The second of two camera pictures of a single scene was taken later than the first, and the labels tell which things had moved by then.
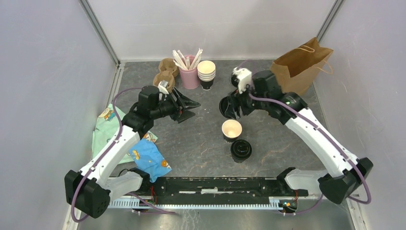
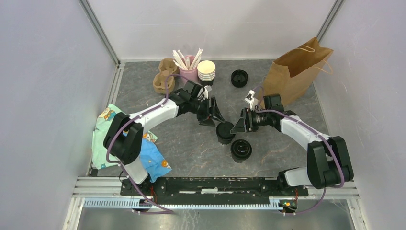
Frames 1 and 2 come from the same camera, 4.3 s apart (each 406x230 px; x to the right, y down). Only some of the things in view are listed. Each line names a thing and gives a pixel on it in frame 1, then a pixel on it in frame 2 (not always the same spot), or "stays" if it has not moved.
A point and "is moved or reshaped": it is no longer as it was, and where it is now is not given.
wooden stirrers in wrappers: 180,60 stays
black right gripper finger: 228,107 -> 239,127
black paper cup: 231,129 is moved or reshaped
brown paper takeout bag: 297,71 stays
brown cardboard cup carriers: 169,69 stays
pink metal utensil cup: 189,78 stays
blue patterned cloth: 149,158 stays
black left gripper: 182,102 -> 215,112
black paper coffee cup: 241,150 stays
